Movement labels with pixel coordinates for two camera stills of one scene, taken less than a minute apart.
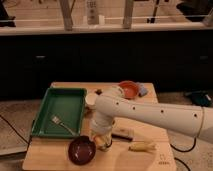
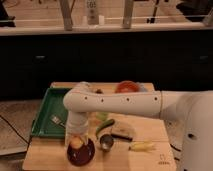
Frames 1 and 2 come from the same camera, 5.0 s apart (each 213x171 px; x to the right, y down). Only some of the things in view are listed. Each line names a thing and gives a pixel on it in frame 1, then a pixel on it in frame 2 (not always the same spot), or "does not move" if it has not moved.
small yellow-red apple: x=99 y=140 → x=76 y=142
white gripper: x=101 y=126 → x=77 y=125
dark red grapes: x=98 y=91 does not move
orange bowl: x=130 y=88 does not move
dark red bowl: x=81 y=150 does not move
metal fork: x=57 y=120 does not move
